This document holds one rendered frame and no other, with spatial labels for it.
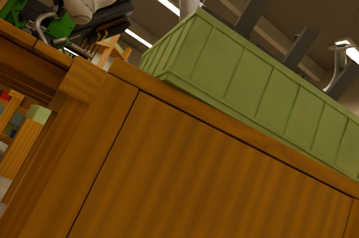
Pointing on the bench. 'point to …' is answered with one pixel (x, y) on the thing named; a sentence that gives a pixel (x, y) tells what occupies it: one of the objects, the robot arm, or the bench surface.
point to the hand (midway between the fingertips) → (56, 12)
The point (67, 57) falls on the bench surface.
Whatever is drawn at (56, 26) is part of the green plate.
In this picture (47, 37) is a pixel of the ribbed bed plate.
